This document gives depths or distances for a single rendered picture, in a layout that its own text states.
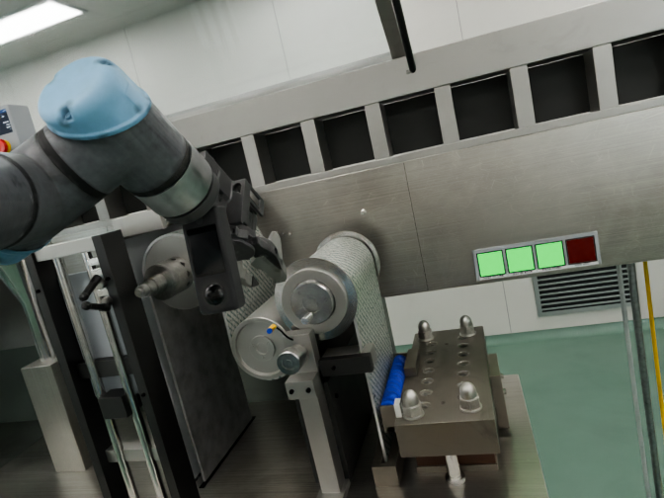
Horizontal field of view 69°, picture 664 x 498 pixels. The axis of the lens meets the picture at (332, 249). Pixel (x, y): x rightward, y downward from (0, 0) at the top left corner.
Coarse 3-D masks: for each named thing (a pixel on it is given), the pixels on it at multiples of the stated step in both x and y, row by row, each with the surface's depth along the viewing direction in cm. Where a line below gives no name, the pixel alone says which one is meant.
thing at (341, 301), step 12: (300, 276) 82; (312, 276) 82; (324, 276) 81; (288, 288) 83; (336, 288) 81; (288, 300) 84; (336, 300) 81; (288, 312) 84; (336, 312) 82; (300, 324) 84; (312, 324) 83; (324, 324) 83; (336, 324) 82
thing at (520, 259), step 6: (510, 252) 104; (516, 252) 104; (522, 252) 104; (528, 252) 104; (510, 258) 105; (516, 258) 104; (522, 258) 104; (528, 258) 104; (510, 264) 105; (516, 264) 105; (522, 264) 104; (528, 264) 104; (510, 270) 105; (516, 270) 105; (522, 270) 105
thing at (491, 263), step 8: (480, 256) 106; (488, 256) 106; (496, 256) 105; (480, 264) 107; (488, 264) 106; (496, 264) 106; (480, 272) 107; (488, 272) 107; (496, 272) 106; (504, 272) 106
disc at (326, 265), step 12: (300, 264) 83; (312, 264) 82; (324, 264) 82; (288, 276) 84; (336, 276) 82; (348, 276) 81; (276, 288) 85; (348, 288) 81; (276, 300) 85; (348, 300) 82; (348, 312) 82; (288, 324) 86; (348, 324) 83; (324, 336) 84; (336, 336) 84
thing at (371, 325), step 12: (372, 300) 97; (360, 312) 86; (372, 312) 95; (360, 324) 85; (372, 324) 93; (384, 324) 104; (360, 336) 84; (372, 336) 92; (384, 336) 103; (360, 348) 84; (384, 348) 101; (384, 360) 99; (384, 372) 97; (372, 384) 86; (384, 384) 95; (372, 396) 85
